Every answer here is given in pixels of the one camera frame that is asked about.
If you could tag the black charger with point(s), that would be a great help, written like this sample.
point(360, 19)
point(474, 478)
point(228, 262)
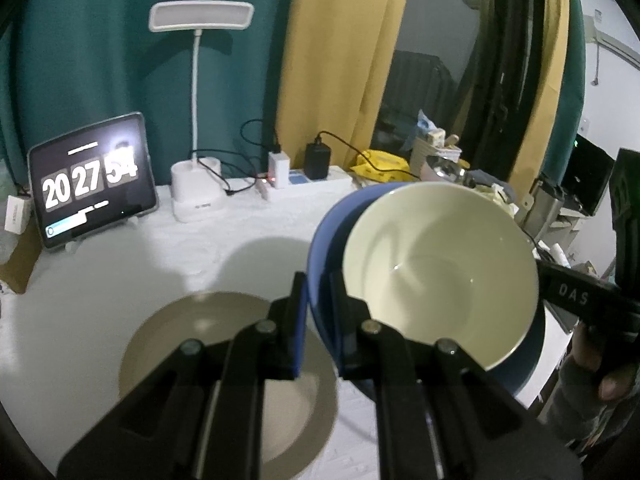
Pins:
point(317, 160)

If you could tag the person's right hand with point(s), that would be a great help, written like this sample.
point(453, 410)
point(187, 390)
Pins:
point(615, 385)

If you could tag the black monitor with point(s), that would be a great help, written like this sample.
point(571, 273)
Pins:
point(587, 175)

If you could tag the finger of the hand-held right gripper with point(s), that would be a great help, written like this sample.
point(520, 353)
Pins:
point(575, 295)

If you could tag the white tube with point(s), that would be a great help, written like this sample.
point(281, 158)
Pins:
point(559, 255)

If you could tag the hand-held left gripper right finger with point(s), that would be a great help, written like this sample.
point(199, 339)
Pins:
point(340, 330)

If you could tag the grey cloth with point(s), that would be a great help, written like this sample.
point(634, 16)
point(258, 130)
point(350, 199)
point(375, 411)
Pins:
point(487, 180)

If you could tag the yellow packet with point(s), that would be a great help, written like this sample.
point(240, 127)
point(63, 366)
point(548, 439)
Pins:
point(380, 165)

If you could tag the cream plate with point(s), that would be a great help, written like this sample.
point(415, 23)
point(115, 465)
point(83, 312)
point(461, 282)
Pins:
point(165, 340)

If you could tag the small white box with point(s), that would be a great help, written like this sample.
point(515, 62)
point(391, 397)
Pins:
point(17, 215)

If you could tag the white charger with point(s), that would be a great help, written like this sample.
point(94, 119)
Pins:
point(279, 169)

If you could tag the steel bowl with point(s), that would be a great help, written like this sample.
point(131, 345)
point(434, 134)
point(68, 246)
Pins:
point(445, 167)

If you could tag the cream bowl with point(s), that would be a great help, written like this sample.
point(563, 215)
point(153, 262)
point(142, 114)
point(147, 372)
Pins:
point(440, 270)

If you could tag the yellow curtain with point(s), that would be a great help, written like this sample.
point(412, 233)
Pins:
point(340, 60)
point(545, 85)

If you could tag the white desk lamp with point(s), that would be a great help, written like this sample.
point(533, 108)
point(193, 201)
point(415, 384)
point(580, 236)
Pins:
point(200, 16)

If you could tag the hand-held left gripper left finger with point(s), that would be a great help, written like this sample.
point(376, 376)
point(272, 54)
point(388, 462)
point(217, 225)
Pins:
point(298, 330)

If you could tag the person's right forearm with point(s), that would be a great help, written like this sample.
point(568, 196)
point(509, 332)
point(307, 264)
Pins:
point(575, 410)

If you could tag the large blue bowl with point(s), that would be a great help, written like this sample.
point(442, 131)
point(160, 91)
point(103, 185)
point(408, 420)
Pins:
point(325, 240)

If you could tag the white basket with items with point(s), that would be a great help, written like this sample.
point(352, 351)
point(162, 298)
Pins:
point(432, 142)

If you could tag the tablet with clock display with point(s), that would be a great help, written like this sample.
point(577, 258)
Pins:
point(90, 180)

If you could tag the white power strip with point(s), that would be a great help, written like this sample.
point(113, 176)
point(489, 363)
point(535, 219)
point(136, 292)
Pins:
point(320, 185)

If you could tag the white air conditioner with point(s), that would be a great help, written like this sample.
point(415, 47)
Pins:
point(615, 40)

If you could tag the teal curtain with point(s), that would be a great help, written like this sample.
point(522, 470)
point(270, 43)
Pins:
point(125, 60)
point(575, 85)

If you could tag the white tablecloth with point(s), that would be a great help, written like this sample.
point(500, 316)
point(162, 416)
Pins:
point(150, 260)

